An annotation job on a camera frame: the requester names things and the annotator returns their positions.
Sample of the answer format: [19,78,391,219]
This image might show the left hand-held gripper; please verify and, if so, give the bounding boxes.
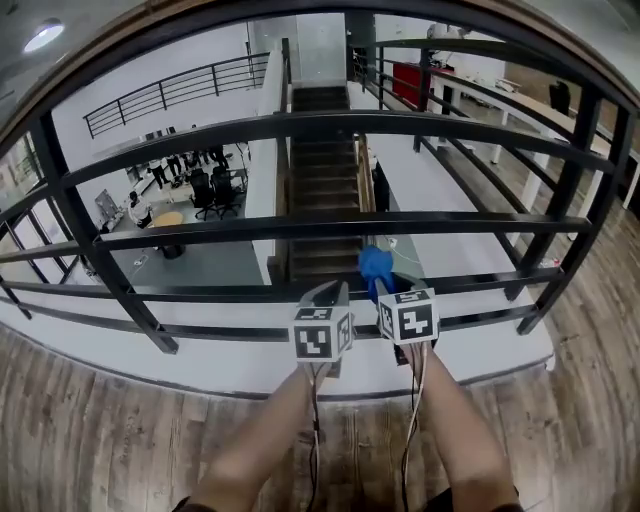
[292,280,357,364]

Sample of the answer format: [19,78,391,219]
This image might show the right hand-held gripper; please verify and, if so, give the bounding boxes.
[372,276,442,347]

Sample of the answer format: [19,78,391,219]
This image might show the blue cloth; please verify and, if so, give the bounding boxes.
[357,244,397,304]

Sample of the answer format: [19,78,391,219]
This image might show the wooden railing with black bars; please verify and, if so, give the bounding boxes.
[0,0,640,356]

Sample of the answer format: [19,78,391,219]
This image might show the person's left forearm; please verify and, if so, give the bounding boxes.
[189,360,334,509]

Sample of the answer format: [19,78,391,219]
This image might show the person's right forearm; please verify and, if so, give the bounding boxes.
[407,344,521,509]

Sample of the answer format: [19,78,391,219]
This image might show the black railing with wooden handrail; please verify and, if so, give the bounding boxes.
[349,37,601,281]

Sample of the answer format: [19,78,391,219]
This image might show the dark wooden staircase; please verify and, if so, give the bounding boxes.
[267,84,376,286]

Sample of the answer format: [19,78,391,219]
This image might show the black office chair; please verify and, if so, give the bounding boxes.
[189,168,216,221]
[548,81,572,117]
[209,167,244,220]

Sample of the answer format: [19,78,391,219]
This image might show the round wooden table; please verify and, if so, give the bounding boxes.
[149,210,187,260]

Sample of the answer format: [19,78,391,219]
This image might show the red table cover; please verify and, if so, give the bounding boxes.
[392,62,431,109]

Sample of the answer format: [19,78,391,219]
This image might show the long wooden table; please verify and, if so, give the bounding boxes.
[432,69,640,211]

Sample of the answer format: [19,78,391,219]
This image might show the person's black shirt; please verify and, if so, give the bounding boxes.
[172,487,524,512]

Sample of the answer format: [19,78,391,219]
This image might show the grey leaning board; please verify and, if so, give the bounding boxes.
[94,188,124,234]

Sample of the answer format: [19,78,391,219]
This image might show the glass entrance doors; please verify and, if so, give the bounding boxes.
[0,134,86,281]

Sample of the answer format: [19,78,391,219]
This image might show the dome ceiling lamp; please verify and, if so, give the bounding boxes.
[23,18,66,55]

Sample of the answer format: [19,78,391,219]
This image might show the right hand-held gripper cable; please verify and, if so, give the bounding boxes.
[399,347,429,512]

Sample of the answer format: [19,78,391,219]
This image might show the hand-held gripper cable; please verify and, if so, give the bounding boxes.
[399,347,429,512]
[307,362,324,512]

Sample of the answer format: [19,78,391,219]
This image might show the left hand-held gripper cable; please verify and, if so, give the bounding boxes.
[307,362,324,512]

